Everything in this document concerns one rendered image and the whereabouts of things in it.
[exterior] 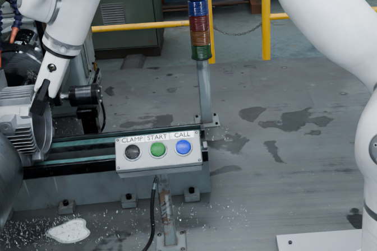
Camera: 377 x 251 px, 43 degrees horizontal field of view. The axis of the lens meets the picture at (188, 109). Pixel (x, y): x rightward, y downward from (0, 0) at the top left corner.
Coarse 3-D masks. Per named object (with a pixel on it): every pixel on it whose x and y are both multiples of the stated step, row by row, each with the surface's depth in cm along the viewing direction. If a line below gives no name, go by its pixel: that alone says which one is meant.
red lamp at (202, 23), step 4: (188, 16) 139; (192, 16) 137; (196, 16) 137; (200, 16) 137; (204, 16) 137; (208, 16) 139; (192, 20) 138; (196, 20) 137; (200, 20) 137; (204, 20) 138; (208, 20) 139; (192, 24) 139; (196, 24) 138; (200, 24) 138; (204, 24) 138; (208, 24) 140; (192, 28) 139; (196, 28) 139; (200, 28) 138; (204, 28) 139; (208, 28) 140
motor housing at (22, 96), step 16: (0, 96) 114; (16, 96) 113; (32, 96) 114; (0, 112) 112; (16, 112) 112; (48, 112) 126; (16, 128) 110; (32, 128) 111; (48, 128) 127; (16, 144) 112; (32, 144) 112; (48, 144) 124
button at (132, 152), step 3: (126, 147) 94; (129, 147) 94; (132, 147) 93; (135, 147) 93; (138, 147) 94; (126, 150) 93; (129, 150) 93; (132, 150) 93; (135, 150) 93; (138, 150) 93; (126, 153) 93; (129, 153) 93; (132, 153) 93; (135, 153) 93; (138, 153) 93; (126, 156) 93; (129, 156) 93; (132, 156) 93; (135, 156) 93; (138, 156) 93; (132, 159) 93
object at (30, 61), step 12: (24, 24) 145; (24, 36) 136; (36, 36) 139; (12, 48) 132; (24, 48) 132; (36, 48) 133; (12, 60) 133; (24, 60) 133; (36, 60) 134; (12, 72) 135; (24, 72) 135; (36, 72) 135; (12, 84) 137; (24, 84) 137
